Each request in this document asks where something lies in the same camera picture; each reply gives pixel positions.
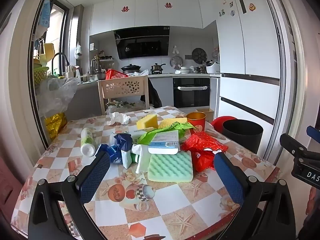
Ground round metal steamer rack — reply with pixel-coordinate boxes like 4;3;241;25
170;56;183;70

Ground red paper cup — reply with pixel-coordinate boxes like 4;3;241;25
186;112;207;132

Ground red snack packet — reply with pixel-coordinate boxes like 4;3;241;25
180;132;229;173

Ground round black pan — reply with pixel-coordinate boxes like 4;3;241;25
192;48;208;64

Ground green snack bag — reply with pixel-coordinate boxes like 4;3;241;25
137;122;197;145

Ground black range hood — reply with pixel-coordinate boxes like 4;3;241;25
114;26;171;60

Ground white refrigerator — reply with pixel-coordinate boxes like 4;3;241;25
210;0;282;155

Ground black built-in oven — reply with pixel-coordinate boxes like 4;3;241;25
172;77;211;108

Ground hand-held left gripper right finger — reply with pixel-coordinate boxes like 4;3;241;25
214;152;297;240

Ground red plastic basket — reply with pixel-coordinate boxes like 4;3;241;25
105;69;129;80

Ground checkered printed tablecloth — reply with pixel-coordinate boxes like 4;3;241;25
11;105;282;240

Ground crumpled blue packet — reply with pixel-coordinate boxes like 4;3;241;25
96;144;123;165

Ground yellow sponge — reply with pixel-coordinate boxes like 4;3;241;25
136;114;158;130

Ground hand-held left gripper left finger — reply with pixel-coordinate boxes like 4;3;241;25
27;151;111;240

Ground yellow foam net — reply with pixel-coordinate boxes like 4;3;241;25
159;117;188;130

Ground black trash bin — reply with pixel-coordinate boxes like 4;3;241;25
222;119;264;155

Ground steel cooking pot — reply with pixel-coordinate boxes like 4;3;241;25
150;63;166;74

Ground crumpled white tissue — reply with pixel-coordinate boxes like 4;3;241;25
106;112;130;125

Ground white bottle with green label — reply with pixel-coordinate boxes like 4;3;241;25
80;127;97;157

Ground grey kitchen counter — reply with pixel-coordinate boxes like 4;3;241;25
67;72;220;118

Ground black kitchen faucet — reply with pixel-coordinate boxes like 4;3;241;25
52;52;70;77

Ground white plastic box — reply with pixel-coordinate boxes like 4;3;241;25
148;130;180;155

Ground green wavy sponge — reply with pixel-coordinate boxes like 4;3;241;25
147;151;194;183

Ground cardboard box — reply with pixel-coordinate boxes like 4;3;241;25
195;109;215;122

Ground clear plastic bag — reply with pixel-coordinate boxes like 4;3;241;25
37;77;78;117

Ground yellow-green plastic basket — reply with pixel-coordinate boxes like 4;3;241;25
33;66;49;85

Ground white upper cabinets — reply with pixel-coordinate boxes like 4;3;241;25
90;0;203;36

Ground blue and clear plastic packet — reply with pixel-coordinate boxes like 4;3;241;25
114;133;133;169

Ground red round stool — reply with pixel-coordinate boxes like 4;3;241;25
210;116;238;133

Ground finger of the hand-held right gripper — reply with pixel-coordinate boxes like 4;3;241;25
279;133;309;157
306;126;320;138

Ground dark cloth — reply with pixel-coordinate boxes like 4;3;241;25
140;77;162;109

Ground green and white bottle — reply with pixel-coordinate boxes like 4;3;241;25
131;144;151;174

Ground black wok with lid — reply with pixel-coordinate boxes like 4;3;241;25
121;64;142;73

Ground beige plastic chair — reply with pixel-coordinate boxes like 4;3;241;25
97;76;150;115

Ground white rice cooker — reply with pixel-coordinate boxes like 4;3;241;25
205;60;220;74

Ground gold foil bag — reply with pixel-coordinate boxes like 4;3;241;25
44;112;67;140

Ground plastic bag of vegetables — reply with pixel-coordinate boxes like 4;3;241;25
106;100;146;113

